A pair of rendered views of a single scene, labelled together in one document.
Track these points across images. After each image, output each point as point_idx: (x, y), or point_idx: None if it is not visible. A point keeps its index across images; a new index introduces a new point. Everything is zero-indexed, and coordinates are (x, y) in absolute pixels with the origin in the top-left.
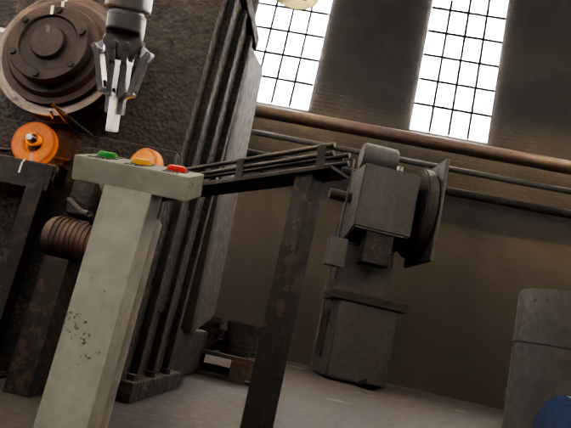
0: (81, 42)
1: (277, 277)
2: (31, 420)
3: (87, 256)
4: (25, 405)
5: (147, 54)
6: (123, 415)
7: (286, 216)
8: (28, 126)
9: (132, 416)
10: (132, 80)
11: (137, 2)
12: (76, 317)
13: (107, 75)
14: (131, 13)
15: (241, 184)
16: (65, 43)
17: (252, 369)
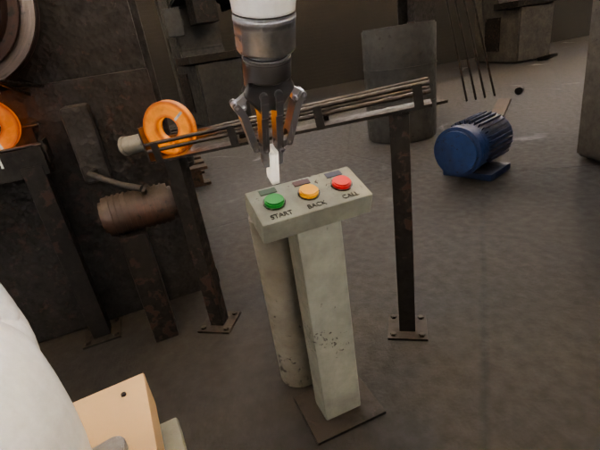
0: None
1: (397, 203)
2: (233, 362)
3: (311, 293)
4: (196, 346)
5: (304, 95)
6: (244, 300)
7: (390, 154)
8: None
9: (247, 295)
10: (291, 127)
11: (293, 43)
12: (321, 334)
13: (20, 7)
14: (286, 59)
15: None
16: None
17: (396, 267)
